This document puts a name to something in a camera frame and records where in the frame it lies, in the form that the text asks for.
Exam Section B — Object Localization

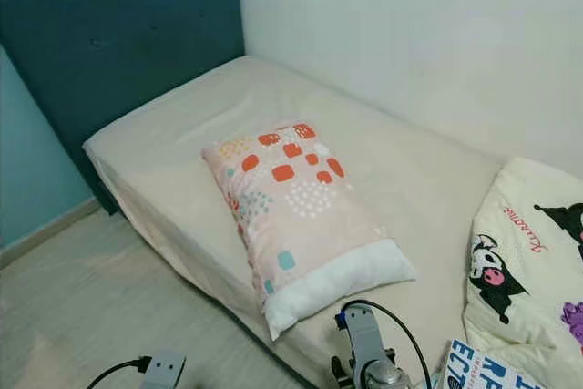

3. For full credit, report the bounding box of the white and blue printed box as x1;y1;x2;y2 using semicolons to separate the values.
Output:
442;339;527;389

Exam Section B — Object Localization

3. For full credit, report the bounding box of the pink patterned pillow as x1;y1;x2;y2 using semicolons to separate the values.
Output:
202;121;417;342

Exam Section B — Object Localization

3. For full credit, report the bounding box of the cream cartoon print blanket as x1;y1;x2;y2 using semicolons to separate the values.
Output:
463;156;583;389

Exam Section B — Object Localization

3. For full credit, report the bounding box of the cream sheeted mattress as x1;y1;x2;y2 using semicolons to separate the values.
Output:
82;55;583;389

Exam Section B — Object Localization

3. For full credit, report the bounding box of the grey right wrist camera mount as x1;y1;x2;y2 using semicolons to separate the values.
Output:
335;305;394;389

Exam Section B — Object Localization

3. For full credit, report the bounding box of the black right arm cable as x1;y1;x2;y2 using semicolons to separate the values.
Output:
342;300;435;389

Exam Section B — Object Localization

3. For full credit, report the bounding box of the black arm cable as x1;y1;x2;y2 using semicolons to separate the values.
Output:
87;357;151;389
342;300;435;389

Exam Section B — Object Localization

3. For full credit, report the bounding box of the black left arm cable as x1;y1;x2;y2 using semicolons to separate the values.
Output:
87;357;151;389

